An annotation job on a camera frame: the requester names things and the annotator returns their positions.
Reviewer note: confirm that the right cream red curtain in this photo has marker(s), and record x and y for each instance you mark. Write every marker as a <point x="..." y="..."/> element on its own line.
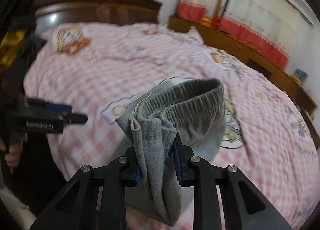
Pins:
<point x="274" y="28"/>

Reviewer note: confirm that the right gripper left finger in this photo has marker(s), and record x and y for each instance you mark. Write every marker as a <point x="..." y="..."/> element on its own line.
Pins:
<point x="94" y="198"/>

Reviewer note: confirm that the pink checkered cartoon bedsheet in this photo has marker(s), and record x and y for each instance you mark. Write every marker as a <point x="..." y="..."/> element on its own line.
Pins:
<point x="99" y="68"/>

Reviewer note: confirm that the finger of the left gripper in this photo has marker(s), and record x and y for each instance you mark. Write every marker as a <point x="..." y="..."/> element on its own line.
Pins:
<point x="74" y="119"/>
<point x="54" y="107"/>

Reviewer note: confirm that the grey knit pants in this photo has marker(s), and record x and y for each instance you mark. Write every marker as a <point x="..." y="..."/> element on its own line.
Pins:
<point x="193" y="110"/>

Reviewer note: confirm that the dark wooden headboard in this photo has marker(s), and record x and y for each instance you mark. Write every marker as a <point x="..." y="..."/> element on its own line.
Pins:
<point x="50" y="13"/>

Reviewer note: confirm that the yellow red object on cabinet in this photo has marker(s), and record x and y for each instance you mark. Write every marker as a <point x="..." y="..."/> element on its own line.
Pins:
<point x="212" y="22"/>

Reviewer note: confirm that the low wooden cabinet row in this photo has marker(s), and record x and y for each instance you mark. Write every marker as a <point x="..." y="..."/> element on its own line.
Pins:
<point x="251" y="58"/>

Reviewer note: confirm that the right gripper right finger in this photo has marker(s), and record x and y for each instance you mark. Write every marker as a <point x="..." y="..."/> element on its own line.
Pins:
<point x="224" y="198"/>

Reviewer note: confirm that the blue book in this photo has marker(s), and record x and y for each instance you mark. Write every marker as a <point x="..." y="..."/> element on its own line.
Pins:
<point x="299" y="76"/>

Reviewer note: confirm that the person's left hand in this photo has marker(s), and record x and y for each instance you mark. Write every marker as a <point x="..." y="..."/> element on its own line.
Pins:
<point x="13" y="155"/>

